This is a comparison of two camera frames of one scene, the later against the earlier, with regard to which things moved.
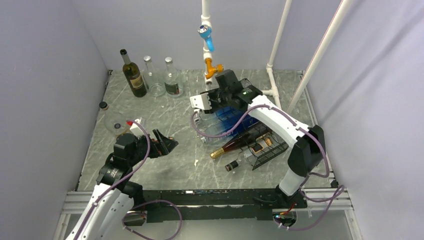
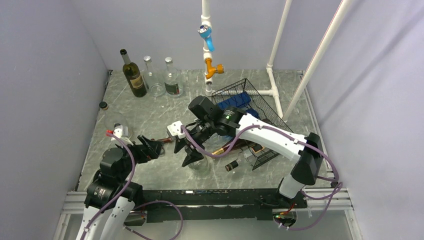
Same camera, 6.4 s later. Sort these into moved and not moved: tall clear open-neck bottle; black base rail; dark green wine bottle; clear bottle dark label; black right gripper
Moved: tall clear open-neck bottle; black right gripper
Not moved: black base rail; clear bottle dark label; dark green wine bottle
